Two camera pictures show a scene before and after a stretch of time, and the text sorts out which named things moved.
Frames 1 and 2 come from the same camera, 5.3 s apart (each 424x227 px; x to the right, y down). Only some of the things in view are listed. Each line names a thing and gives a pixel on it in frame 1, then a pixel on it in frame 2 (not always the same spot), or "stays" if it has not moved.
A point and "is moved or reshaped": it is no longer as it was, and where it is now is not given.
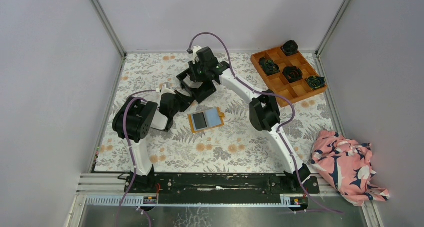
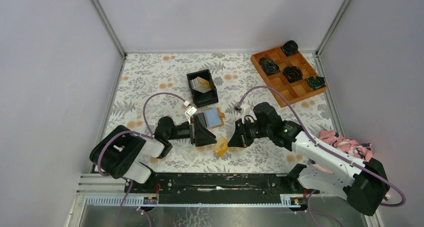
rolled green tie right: [315, 82] stays
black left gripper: [183, 112] stays
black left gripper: [185, 100] -> [198, 135]
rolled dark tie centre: [292, 73] stays
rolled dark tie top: [290, 48] stays
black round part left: [268, 66] stays
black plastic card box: [200, 91] is moved or reshaped
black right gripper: [193, 73] -> [240, 138]
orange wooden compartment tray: [288, 76] stays
